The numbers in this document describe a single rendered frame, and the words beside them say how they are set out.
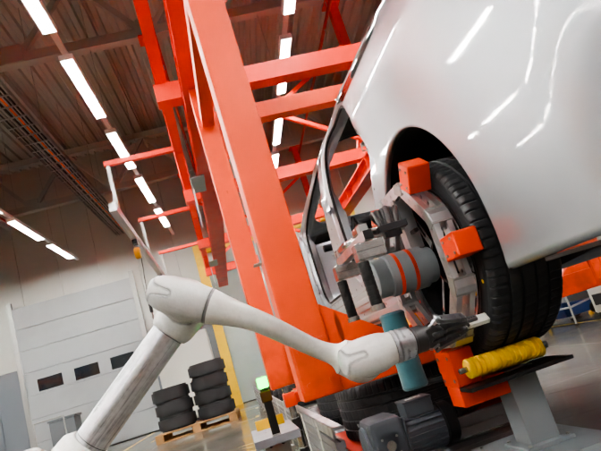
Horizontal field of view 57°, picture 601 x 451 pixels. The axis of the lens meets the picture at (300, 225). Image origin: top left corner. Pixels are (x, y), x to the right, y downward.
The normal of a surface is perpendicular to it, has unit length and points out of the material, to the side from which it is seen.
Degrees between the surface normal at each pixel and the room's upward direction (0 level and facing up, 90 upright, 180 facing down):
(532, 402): 90
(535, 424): 90
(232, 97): 90
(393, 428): 90
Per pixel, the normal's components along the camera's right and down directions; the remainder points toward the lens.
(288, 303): 0.11, -0.26
